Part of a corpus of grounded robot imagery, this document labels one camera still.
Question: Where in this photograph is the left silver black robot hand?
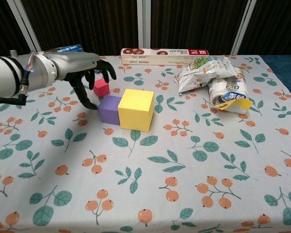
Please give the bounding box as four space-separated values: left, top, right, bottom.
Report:
50 52 117 110

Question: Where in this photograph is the small pink cube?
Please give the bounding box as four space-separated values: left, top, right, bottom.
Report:
93 78 110 98

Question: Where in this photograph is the medium purple cube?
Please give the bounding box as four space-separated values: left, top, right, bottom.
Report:
98 95 123 126

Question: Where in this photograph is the large yellow cube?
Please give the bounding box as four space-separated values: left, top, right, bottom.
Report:
117 88 155 133

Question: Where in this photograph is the floral print tablecloth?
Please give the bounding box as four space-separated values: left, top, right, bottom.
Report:
0 55 291 233

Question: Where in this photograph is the blue cookie box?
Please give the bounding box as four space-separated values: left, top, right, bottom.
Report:
42 44 84 54

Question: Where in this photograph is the dark ribbed partition panel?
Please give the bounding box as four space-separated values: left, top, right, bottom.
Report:
20 0 143 56
150 0 248 56
0 0 32 58
237 0 291 56

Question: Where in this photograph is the long white red wrap box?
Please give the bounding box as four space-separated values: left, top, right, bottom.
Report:
120 48 210 66

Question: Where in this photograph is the crumpled silver snack bag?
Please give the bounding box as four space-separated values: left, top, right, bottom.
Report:
174 56 236 94

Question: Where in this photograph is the crumpled white blue package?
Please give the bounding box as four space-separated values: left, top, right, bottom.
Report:
208 67 254 115

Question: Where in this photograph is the white partition post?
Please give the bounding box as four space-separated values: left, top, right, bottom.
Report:
8 0 43 53
136 0 152 49
230 0 257 56

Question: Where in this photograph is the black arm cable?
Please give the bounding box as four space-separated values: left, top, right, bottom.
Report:
0 70 31 106

